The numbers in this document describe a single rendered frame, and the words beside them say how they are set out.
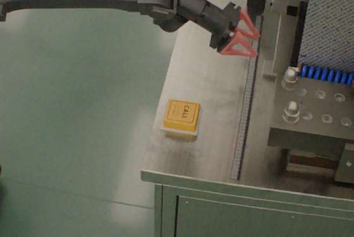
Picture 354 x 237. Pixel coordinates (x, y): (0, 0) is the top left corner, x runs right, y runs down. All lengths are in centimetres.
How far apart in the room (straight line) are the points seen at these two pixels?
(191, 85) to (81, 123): 117
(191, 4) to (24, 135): 144
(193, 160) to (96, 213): 105
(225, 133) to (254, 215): 20
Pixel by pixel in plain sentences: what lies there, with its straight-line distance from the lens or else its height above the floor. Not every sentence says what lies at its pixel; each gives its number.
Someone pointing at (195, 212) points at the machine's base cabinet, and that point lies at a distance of 171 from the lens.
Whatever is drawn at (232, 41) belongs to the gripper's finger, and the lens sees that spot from 159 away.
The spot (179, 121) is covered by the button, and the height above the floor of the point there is 92.
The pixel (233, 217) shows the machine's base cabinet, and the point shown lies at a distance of 171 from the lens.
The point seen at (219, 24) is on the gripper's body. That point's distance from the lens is 160.
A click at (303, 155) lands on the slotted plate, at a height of 95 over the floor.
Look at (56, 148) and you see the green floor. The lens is 283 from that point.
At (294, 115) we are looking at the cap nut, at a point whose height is 105.
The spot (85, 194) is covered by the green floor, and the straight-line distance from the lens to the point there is 270.
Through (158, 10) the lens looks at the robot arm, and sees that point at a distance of 155.
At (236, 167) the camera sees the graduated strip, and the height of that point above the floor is 90.
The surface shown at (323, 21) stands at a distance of 159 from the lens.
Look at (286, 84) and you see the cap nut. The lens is 161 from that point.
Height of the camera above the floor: 218
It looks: 47 degrees down
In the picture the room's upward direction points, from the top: 3 degrees clockwise
